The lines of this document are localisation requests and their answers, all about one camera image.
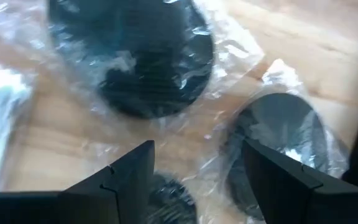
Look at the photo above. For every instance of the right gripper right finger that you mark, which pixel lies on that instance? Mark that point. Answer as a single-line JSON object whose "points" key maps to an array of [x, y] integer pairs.
{"points": [[278, 186]]}

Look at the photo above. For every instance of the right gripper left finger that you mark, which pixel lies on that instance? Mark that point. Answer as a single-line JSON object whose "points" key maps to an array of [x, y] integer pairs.
{"points": [[129, 186]]}

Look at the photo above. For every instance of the black bath puff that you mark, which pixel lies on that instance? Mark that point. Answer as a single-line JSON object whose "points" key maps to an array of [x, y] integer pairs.
{"points": [[284, 124], [141, 62], [169, 199]]}

